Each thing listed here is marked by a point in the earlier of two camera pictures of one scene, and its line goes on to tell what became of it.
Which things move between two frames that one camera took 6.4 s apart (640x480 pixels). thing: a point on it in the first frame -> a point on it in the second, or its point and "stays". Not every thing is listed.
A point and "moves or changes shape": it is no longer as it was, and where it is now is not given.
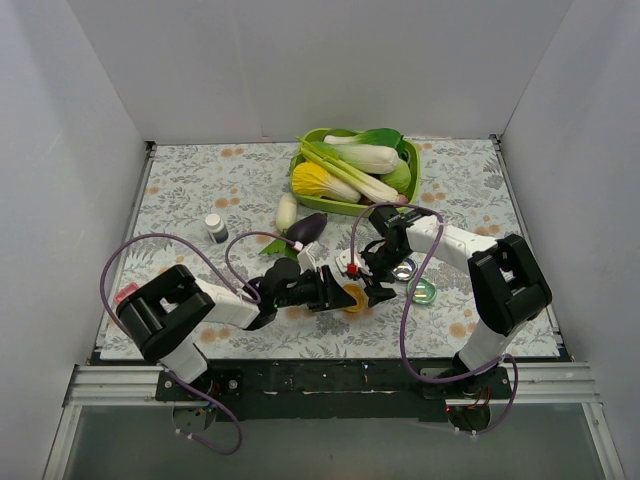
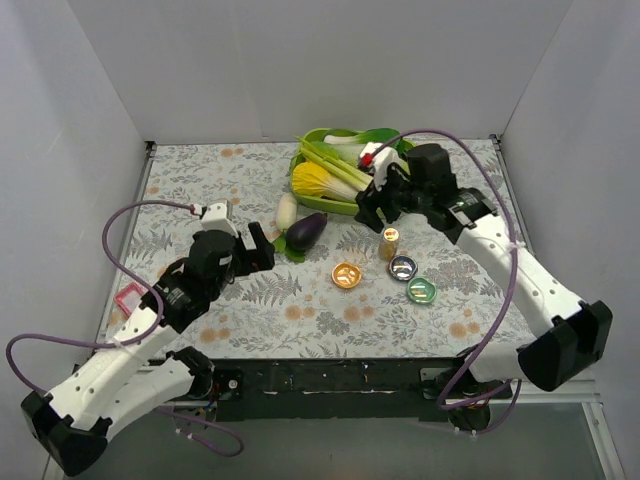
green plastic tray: (325, 207) stays
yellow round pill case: (360, 296) moves or changes shape
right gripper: (375, 279) -> (388, 193)
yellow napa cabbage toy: (311, 178) stays
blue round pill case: (405, 270) stays
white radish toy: (286, 211) stays
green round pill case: (424, 292) stays
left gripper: (325, 288) -> (245, 257)
